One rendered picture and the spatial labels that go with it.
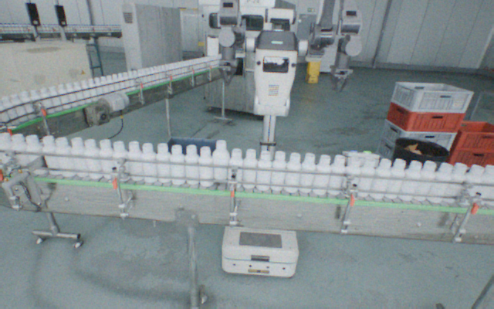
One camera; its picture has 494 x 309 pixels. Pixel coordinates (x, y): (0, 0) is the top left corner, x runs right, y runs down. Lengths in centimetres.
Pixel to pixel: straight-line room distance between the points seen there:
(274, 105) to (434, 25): 1368
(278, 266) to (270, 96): 113
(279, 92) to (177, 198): 82
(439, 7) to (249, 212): 1433
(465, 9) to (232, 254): 1476
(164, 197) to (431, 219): 111
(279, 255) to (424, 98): 217
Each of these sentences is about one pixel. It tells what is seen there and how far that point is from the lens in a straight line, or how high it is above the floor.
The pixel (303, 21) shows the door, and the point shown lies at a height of 181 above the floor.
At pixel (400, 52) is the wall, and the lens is 1449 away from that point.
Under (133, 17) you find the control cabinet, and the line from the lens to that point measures 684.
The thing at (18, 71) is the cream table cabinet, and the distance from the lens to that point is 470.
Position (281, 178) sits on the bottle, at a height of 107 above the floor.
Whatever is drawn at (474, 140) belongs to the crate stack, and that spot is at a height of 57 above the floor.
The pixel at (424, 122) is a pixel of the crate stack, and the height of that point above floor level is 77.
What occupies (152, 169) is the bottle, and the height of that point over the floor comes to 107.
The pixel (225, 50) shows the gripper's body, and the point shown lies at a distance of 106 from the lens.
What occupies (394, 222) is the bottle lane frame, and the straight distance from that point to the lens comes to 128.
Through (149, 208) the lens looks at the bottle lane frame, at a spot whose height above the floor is 89.
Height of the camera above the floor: 163
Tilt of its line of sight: 25 degrees down
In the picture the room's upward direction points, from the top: 3 degrees clockwise
